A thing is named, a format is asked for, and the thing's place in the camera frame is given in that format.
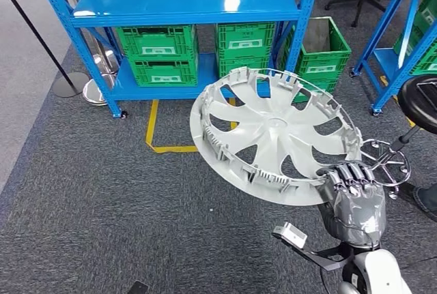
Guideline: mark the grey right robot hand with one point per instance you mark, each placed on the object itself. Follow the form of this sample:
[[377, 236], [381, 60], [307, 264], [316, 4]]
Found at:
[[361, 210]]

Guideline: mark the grey plastic wheel cover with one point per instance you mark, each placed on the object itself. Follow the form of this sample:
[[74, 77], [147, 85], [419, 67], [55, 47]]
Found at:
[[273, 129]]

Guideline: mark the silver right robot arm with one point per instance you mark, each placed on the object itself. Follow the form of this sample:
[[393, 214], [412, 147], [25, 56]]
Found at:
[[379, 274]]

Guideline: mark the yellow floor tape outline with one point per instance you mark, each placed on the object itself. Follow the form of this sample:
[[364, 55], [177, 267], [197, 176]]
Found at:
[[410, 122]]

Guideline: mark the black stool with chrome base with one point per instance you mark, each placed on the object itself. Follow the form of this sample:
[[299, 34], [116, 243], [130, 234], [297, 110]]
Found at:
[[410, 102]]

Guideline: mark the black smartphone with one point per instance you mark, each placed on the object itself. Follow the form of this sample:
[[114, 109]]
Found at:
[[428, 93]]

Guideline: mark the chrome stanchion base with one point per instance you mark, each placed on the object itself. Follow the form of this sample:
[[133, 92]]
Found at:
[[106, 63], [95, 95]]

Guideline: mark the black stanchion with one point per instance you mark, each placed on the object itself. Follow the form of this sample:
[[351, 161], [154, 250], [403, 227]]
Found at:
[[69, 85]]

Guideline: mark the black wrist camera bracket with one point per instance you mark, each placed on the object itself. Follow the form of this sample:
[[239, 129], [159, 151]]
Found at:
[[327, 260]]

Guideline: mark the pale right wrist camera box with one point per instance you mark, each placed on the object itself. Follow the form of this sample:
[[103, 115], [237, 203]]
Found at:
[[295, 235]]

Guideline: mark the dark left wrist camera mount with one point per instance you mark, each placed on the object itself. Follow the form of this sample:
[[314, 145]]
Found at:
[[138, 288]]

